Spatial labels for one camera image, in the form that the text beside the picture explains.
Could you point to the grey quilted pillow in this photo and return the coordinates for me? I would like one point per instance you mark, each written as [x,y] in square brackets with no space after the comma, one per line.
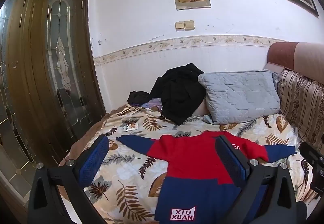
[240,97]

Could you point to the small white packet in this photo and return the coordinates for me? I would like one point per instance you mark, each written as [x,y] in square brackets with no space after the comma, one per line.
[130,127]

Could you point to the black garment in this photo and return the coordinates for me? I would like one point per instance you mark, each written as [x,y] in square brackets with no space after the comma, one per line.
[179,92]

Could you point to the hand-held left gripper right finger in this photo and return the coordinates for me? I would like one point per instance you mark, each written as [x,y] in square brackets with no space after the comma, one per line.
[231,163]

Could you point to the striped brown cushion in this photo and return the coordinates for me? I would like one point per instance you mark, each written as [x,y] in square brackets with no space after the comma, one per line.
[301,102]

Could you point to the small black cloth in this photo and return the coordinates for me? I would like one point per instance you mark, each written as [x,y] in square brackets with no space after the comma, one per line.
[138,97]

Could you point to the red and pink headboard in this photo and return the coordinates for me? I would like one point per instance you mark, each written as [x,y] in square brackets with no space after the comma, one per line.
[286,57]

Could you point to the leaf print blanket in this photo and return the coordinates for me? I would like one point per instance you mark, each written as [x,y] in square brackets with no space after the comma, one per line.
[126,163]

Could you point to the wooden glass-panel door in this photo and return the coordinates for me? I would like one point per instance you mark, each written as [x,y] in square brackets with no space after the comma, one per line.
[38,74]

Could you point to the beige light switch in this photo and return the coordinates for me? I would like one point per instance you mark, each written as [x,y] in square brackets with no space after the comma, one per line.
[189,25]
[179,26]

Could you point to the red and blue sweater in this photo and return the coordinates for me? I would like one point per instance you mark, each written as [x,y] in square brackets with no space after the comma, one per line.
[192,153]

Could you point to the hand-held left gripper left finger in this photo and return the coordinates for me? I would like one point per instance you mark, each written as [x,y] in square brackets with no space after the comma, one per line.
[94,162]

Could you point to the purple cloth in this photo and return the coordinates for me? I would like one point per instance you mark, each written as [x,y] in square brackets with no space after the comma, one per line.
[153,103]

